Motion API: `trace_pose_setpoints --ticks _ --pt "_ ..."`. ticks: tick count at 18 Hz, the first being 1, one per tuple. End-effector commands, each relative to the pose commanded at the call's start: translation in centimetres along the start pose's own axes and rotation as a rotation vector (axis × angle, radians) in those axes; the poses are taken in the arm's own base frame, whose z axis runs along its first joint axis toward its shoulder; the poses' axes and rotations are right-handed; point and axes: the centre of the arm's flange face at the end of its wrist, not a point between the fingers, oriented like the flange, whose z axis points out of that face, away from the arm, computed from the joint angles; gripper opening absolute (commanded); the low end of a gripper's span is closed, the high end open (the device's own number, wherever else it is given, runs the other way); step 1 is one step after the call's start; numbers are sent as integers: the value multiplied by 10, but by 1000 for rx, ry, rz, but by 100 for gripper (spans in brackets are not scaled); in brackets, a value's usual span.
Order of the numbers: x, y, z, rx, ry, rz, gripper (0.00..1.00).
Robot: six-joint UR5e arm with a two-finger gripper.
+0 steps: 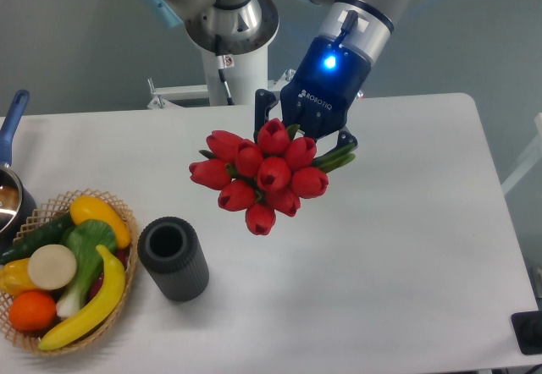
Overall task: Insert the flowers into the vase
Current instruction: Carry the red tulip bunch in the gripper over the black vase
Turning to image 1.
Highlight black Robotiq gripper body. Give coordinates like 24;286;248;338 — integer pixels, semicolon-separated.
280;36;371;139

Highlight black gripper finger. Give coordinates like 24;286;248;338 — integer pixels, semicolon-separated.
327;127;358;156
253;89;279;142

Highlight red tulip bouquet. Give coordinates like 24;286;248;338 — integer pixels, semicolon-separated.
189;118;355;235

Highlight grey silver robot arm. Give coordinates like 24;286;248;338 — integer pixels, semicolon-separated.
144;0;410;146

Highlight dark grey ribbed vase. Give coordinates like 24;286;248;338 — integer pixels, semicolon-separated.
137;217;209;302

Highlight yellow squash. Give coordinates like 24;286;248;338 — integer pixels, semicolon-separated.
69;195;131;250

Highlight green bok choy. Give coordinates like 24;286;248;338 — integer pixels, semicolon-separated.
56;219;117;320

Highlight yellow banana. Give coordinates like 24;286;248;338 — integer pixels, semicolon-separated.
38;245;126;351

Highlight dark green cucumber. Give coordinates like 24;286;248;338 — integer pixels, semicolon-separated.
1;212;75;266

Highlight black device at edge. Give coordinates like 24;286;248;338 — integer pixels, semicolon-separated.
511;311;541;355

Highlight beige round mushroom cap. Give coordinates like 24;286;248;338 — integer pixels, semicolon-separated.
27;245;77;290

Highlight yellow bell pepper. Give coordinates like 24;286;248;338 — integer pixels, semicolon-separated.
1;258;38;296

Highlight orange fruit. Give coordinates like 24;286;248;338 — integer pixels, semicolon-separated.
8;290;56;332

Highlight woven wicker basket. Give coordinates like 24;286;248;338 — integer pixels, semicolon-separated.
1;189;138;356

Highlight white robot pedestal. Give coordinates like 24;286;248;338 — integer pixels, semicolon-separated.
147;46;296;109

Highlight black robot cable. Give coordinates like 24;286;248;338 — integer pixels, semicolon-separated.
213;35;235;107

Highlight white frame at right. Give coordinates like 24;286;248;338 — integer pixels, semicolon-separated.
501;113;541;195

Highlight blue handled saucepan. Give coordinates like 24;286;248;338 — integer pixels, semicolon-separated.
1;90;36;252

